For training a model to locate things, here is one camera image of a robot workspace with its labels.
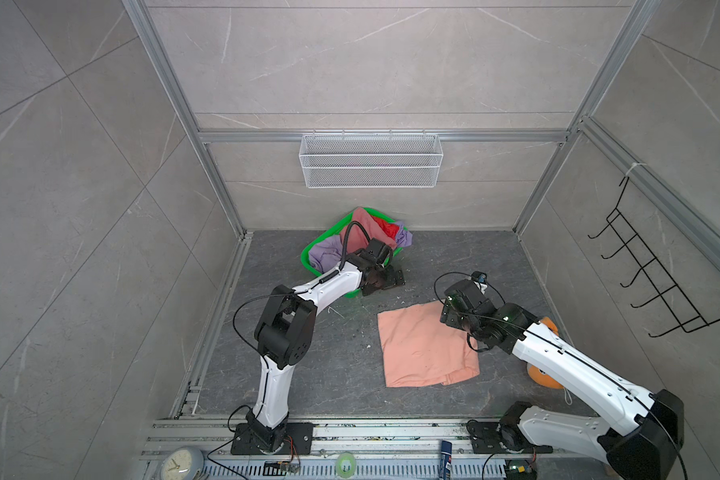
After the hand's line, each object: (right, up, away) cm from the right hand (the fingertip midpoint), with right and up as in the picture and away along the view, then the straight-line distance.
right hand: (454, 308), depth 80 cm
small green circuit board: (+13, -37, -10) cm, 40 cm away
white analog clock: (-66, -33, -13) cm, 75 cm away
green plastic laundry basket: (-27, +3, +9) cm, 29 cm away
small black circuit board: (-45, -37, -9) cm, 59 cm away
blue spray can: (-5, -34, -11) cm, 36 cm away
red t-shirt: (-15, +24, +24) cm, 37 cm away
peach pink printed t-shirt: (-8, -14, +7) cm, 18 cm away
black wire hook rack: (+41, +2, -21) cm, 46 cm away
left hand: (-15, +7, +14) cm, 22 cm away
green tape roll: (-30, -35, -9) cm, 47 cm away
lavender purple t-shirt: (-37, +15, +18) cm, 44 cm away
